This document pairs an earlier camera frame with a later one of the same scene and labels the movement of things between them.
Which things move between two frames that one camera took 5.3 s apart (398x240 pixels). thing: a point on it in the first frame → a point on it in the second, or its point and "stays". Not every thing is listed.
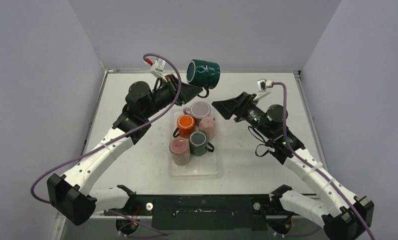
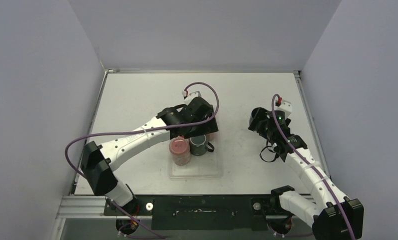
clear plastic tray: x=208 y=166 stays
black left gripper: x=187 y=92 → x=208 y=126
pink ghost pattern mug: x=180 y=148 stays
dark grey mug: x=198 y=144 stays
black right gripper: x=242 y=107 → x=260 y=120
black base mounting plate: x=204 y=211 stays
